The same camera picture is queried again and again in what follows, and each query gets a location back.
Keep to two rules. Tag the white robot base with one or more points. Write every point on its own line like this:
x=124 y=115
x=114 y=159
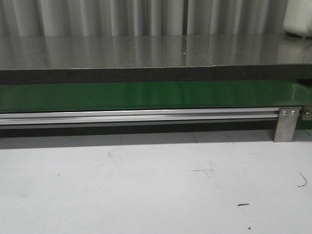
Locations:
x=298 y=18

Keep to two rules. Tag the green conveyor belt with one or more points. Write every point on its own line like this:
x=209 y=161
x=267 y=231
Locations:
x=150 y=95

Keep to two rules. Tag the dark raised platform slab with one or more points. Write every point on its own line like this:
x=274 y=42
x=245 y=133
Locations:
x=102 y=59

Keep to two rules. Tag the grey pleated curtain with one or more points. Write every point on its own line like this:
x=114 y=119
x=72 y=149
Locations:
x=24 y=18

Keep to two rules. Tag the aluminium conveyor side rail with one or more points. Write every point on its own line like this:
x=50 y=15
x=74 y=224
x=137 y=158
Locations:
x=136 y=115

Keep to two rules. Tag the steel conveyor support bracket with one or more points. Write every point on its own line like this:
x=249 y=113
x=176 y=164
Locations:
x=286 y=124

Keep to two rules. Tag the steel end bracket with bolt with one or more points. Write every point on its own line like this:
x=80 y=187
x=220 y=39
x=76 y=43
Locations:
x=306 y=113

